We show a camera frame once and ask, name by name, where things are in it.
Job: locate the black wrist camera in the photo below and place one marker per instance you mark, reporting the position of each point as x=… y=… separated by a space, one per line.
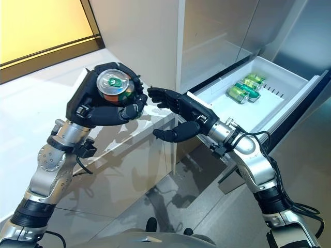
x=86 y=147
x=219 y=150

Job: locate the amber window with black frame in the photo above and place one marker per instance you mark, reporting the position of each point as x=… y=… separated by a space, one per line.
x=38 y=25

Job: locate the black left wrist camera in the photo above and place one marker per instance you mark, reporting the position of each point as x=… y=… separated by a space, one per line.
x=86 y=147

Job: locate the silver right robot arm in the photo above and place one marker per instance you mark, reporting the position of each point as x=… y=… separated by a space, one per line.
x=258 y=165

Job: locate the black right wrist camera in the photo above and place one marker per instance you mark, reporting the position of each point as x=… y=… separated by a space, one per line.
x=219 y=150

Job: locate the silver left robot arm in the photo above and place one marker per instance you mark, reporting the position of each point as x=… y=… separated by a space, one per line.
x=46 y=175

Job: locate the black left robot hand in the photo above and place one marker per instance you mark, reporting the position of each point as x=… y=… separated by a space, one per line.
x=82 y=90

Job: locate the white fridge drawer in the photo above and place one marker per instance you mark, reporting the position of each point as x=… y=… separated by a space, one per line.
x=271 y=108

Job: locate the green orange soda can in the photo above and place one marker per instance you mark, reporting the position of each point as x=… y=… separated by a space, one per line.
x=115 y=82

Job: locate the grey robot torso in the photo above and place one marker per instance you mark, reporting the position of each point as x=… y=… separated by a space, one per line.
x=168 y=239

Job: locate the stainless steel fridge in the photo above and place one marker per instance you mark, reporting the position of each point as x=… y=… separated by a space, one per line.
x=219 y=31

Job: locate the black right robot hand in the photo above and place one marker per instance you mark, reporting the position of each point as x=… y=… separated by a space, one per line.
x=191 y=108

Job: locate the tall white cabinet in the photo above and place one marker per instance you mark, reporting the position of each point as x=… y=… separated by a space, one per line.
x=142 y=33

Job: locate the white counter cabinet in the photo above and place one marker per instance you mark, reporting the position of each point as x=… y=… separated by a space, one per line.
x=31 y=103

